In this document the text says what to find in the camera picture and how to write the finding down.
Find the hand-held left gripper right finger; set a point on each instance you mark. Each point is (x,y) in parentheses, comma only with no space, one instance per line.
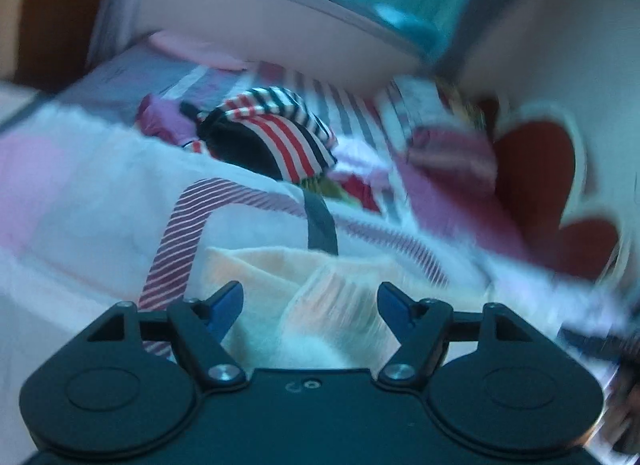
(396,306)

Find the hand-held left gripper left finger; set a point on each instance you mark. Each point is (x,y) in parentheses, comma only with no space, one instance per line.
(227,306)

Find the cream knitted sweater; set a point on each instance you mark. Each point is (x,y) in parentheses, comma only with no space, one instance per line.
(310,295)

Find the magenta striped clothes pile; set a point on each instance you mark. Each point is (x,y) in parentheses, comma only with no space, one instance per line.
(445,160)

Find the red and green cloth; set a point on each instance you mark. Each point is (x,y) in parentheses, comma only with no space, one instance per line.
(357,192)

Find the red white black striped garment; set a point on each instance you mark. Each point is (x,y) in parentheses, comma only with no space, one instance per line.
(285,135)

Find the red heart-shaped pillow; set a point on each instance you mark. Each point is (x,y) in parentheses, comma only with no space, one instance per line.
(545,180)

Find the purple cloth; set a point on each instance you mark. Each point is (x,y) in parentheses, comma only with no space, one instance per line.
(162,120)

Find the striped mattress sheet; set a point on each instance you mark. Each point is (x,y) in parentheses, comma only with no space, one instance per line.
(150,75)

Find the pink pillow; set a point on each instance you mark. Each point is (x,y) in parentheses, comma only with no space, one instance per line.
(200,47)

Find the brown wardrobe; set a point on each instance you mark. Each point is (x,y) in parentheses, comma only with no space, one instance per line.
(45,10)

